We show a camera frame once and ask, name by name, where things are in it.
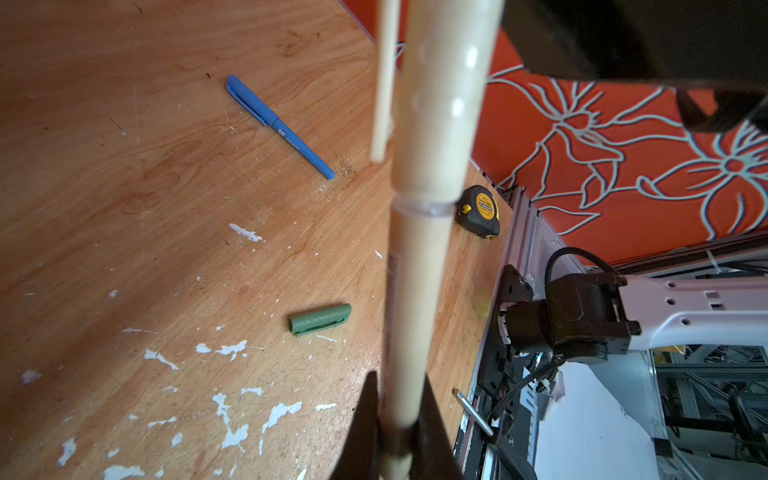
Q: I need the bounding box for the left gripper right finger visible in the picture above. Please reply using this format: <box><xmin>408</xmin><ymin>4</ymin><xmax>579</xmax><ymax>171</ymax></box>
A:
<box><xmin>410</xmin><ymin>377</ymin><xmax>463</xmax><ymax>480</ymax></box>

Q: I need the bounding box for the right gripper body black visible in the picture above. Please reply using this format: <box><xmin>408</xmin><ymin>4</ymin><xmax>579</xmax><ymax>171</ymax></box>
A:
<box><xmin>501</xmin><ymin>0</ymin><xmax>767</xmax><ymax>132</ymax></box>

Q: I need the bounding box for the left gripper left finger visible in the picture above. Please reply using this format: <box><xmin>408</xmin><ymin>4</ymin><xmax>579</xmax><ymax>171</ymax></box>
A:
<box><xmin>330</xmin><ymin>371</ymin><xmax>380</xmax><ymax>480</ymax></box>

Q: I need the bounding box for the green pen cap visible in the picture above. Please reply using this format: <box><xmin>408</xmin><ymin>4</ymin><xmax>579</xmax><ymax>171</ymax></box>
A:
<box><xmin>289</xmin><ymin>303</ymin><xmax>352</xmax><ymax>336</ymax></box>

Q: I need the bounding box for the blue pen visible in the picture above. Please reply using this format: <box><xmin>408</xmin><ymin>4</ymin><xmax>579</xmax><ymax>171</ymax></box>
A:
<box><xmin>225</xmin><ymin>75</ymin><xmax>335</xmax><ymax>180</ymax></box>

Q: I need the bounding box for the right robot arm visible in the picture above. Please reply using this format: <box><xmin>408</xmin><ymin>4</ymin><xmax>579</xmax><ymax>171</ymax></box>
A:
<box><xmin>497</xmin><ymin>1</ymin><xmax>767</xmax><ymax>363</ymax></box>

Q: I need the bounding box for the yellow black tape measure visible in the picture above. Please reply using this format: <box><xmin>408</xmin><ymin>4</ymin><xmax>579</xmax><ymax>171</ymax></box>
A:
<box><xmin>455</xmin><ymin>185</ymin><xmax>501</xmax><ymax>239</ymax></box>

